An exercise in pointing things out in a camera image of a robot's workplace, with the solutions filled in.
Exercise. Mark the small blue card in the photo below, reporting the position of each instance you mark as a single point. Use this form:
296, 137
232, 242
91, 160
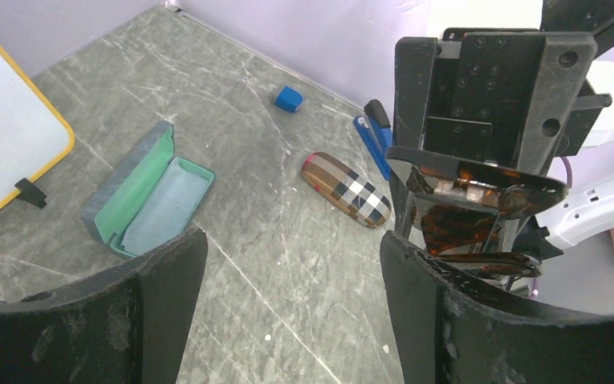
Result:
375, 131

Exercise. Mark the small blue box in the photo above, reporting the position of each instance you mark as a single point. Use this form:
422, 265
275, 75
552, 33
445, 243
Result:
287, 99

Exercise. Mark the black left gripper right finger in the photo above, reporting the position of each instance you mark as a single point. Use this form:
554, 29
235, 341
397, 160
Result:
451, 327

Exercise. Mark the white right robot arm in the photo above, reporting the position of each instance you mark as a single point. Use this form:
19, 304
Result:
588, 208

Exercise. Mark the plaid glasses case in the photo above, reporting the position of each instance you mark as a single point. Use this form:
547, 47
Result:
346, 189

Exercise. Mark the blue glasses case green lining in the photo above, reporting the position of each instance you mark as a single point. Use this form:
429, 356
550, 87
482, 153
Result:
119, 198

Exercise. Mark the brown tortoise sunglasses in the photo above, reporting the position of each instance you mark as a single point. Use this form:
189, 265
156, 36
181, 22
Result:
462, 208

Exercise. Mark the yellow framed whiteboard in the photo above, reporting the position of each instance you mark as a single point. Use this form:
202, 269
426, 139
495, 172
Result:
34, 136

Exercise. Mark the light blue cloth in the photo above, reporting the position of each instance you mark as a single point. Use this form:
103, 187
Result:
169, 208

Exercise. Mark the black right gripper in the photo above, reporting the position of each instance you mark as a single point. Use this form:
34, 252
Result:
511, 97

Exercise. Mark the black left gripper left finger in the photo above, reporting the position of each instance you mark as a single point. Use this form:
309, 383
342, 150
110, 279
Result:
126, 324

